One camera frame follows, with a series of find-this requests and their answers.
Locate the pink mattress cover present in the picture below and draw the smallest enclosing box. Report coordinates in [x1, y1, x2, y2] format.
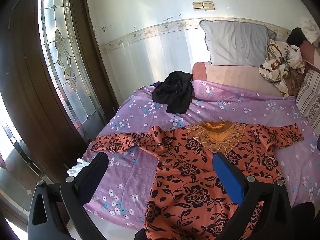
[191, 62, 284, 97]

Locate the white crumpled cloth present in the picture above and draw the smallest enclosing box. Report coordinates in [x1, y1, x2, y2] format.
[300, 17, 319, 43]

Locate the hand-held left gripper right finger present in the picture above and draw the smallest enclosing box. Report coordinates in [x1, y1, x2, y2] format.
[212, 152, 294, 240]

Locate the dark garment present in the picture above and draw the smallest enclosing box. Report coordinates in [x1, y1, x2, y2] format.
[286, 27, 308, 47]

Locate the grey pillow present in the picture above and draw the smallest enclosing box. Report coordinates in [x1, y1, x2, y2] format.
[199, 20, 277, 67]

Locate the orange floral shirt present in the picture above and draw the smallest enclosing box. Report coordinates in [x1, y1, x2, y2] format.
[90, 120, 304, 240]

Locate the purple floral bed sheet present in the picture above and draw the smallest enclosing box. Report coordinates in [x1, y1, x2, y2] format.
[82, 80, 320, 230]

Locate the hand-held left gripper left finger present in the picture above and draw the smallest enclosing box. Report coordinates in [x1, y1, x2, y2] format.
[27, 152, 110, 240]

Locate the white glove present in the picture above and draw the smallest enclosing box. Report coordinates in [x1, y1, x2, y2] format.
[67, 158, 90, 177]

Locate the brown cream floral blanket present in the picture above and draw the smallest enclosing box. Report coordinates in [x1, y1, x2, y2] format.
[259, 39, 307, 97]

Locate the black cloth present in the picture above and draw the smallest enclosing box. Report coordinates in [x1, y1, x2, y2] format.
[152, 71, 194, 114]

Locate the wooden door with stained glass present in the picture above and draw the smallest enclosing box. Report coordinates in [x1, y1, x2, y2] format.
[0, 0, 120, 220]

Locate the striped pillow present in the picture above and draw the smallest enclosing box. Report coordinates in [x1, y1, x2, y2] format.
[295, 69, 320, 130]

